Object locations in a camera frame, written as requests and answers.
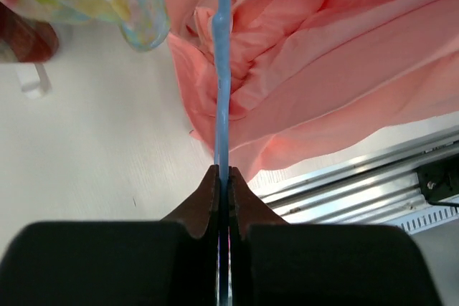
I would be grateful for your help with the brown plaid garment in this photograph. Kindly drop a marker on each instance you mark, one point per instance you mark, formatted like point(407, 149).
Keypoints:
point(24, 40)

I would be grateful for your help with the white metal clothes rack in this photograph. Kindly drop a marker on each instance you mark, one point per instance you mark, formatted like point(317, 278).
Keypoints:
point(33, 79)

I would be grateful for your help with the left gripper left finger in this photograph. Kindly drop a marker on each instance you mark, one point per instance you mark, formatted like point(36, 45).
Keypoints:
point(195, 212)

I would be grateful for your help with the salmon pink skirt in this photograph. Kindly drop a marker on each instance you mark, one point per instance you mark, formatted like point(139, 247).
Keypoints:
point(312, 77)

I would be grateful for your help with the white slotted cable duct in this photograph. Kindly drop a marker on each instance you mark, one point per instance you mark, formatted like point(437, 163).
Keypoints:
point(425, 219)

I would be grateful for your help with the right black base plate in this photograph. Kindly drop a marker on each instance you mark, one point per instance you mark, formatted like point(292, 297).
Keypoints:
point(438, 181)

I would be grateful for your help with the blue wire hanger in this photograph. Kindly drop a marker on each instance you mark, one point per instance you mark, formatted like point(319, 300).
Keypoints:
point(221, 23)

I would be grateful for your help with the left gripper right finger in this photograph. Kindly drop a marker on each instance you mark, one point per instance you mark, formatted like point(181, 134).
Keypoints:
point(245, 208)

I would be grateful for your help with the aluminium mounting rail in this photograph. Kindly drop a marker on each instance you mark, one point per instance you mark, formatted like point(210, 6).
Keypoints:
point(375, 188)

